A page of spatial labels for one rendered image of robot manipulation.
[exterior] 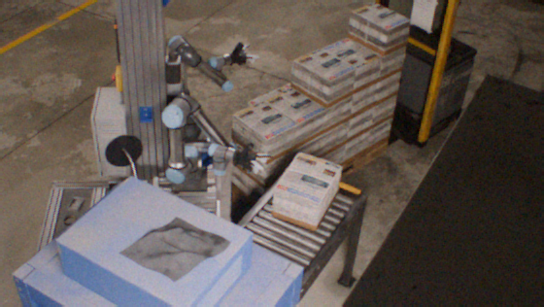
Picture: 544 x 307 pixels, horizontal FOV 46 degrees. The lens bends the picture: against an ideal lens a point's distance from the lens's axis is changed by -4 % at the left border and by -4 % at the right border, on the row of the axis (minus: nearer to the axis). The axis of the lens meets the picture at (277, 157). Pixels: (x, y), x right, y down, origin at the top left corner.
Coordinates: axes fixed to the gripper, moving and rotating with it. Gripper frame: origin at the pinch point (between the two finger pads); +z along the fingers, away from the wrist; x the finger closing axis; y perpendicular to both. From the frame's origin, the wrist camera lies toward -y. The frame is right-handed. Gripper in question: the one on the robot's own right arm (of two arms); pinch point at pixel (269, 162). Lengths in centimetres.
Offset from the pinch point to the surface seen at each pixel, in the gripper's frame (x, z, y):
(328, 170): -33.9, 26.9, 16.1
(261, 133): -78, -32, 31
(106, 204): 116, -29, -36
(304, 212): -7.5, 22.3, 31.1
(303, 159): -36.6, 10.0, 15.4
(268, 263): 99, 35, -18
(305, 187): -14.2, 19.0, 18.6
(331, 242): -4, 42, 43
